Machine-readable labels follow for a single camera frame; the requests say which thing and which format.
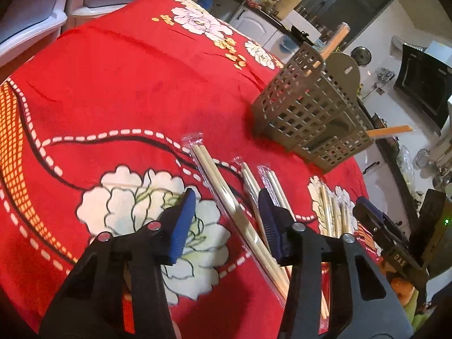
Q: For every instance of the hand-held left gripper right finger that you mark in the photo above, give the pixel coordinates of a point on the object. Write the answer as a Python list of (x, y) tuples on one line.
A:
[(270, 222)]

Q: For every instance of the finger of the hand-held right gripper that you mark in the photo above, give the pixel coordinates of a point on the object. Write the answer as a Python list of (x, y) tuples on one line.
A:
[(369, 206)]

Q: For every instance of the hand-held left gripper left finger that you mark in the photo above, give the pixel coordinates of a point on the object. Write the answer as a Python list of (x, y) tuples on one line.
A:
[(180, 226)]

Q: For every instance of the bamboo chopsticks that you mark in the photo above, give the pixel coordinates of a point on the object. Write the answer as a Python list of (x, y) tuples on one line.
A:
[(344, 212), (229, 204), (249, 183), (326, 204), (277, 190)]

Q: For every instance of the orange-tinted chopsticks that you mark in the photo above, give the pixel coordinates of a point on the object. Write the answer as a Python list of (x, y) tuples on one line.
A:
[(388, 130), (335, 40)]

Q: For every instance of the olive perforated utensil holder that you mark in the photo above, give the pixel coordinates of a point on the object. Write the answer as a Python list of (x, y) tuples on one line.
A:
[(300, 113)]

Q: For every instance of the orange fruit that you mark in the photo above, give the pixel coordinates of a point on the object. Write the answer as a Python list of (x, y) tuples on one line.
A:
[(400, 289)]

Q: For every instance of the black range hood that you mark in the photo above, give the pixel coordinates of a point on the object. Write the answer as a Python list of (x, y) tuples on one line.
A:
[(422, 77)]

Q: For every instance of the red floral blanket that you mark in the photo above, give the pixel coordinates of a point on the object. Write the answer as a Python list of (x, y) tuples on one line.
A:
[(123, 95)]

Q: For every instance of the hanging dark pot lid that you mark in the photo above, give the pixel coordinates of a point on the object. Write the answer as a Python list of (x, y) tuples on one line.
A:
[(361, 55)]

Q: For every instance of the blue hanging bin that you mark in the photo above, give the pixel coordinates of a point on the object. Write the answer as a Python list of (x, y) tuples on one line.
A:
[(287, 44)]

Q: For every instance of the wooden cutting board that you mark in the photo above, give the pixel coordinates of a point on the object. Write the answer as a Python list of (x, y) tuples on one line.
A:
[(287, 1)]

